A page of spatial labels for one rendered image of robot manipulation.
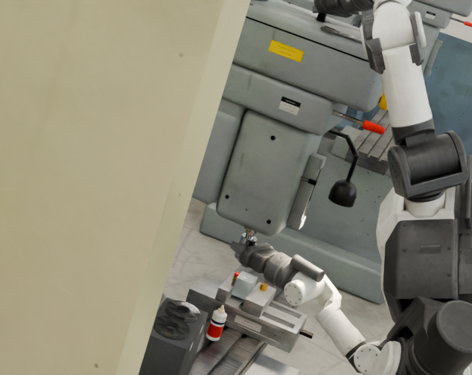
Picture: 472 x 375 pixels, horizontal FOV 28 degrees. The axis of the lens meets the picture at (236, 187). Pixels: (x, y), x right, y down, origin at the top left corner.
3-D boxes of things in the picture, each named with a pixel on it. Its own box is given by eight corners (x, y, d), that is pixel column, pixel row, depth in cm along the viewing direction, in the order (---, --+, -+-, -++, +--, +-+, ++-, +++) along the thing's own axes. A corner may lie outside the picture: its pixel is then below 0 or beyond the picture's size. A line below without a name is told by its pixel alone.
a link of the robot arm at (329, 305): (307, 278, 258) (337, 317, 253) (286, 288, 251) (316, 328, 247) (319, 265, 254) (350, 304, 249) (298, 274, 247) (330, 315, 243)
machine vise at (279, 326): (301, 333, 290) (312, 303, 286) (289, 353, 276) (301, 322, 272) (199, 290, 297) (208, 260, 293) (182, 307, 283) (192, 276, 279)
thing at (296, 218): (302, 225, 258) (327, 157, 251) (298, 230, 255) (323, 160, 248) (289, 220, 259) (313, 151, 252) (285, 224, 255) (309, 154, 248)
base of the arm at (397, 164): (475, 196, 201) (455, 174, 212) (469, 143, 196) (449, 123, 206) (408, 213, 201) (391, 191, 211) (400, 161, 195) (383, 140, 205)
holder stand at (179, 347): (190, 372, 251) (211, 308, 244) (167, 413, 230) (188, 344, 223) (149, 356, 252) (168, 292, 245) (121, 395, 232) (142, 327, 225)
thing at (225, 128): (240, 186, 273) (266, 103, 264) (210, 207, 251) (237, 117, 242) (182, 162, 278) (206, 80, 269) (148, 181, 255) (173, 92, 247)
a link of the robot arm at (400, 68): (357, 28, 194) (380, 131, 198) (419, 13, 191) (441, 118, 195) (360, 24, 205) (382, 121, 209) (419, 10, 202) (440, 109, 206)
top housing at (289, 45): (388, 100, 253) (409, 43, 248) (369, 116, 229) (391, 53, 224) (232, 42, 264) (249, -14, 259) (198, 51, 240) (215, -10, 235)
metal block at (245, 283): (252, 294, 286) (257, 277, 284) (246, 300, 281) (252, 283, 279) (237, 287, 287) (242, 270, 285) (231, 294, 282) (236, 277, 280)
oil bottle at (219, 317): (221, 338, 273) (231, 305, 269) (216, 343, 269) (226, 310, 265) (208, 332, 274) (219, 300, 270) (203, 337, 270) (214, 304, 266)
